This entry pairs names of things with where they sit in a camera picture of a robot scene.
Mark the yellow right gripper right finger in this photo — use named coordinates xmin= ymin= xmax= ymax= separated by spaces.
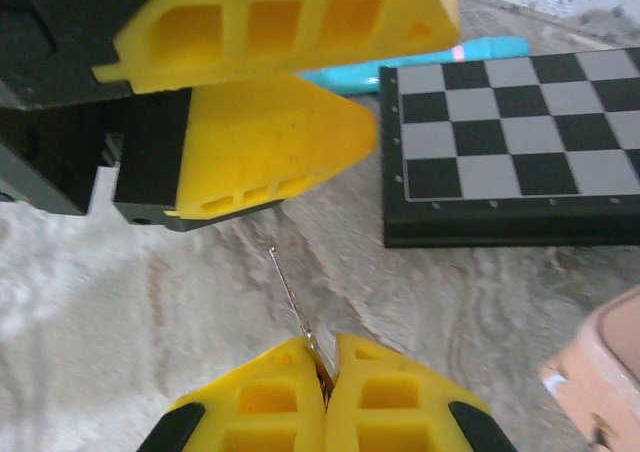
xmin=324 ymin=332 xmax=519 ymax=452

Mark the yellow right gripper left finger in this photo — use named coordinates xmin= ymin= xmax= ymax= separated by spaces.
xmin=135 ymin=335 xmax=327 ymax=452

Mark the turquoise marker pen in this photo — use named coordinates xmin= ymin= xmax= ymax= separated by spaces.
xmin=294 ymin=35 xmax=530 ymax=96

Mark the black and grey chessboard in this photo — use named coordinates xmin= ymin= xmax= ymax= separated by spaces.
xmin=378 ymin=46 xmax=640 ymax=250

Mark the pink tin box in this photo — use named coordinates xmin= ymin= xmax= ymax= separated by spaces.
xmin=540 ymin=285 xmax=640 ymax=452

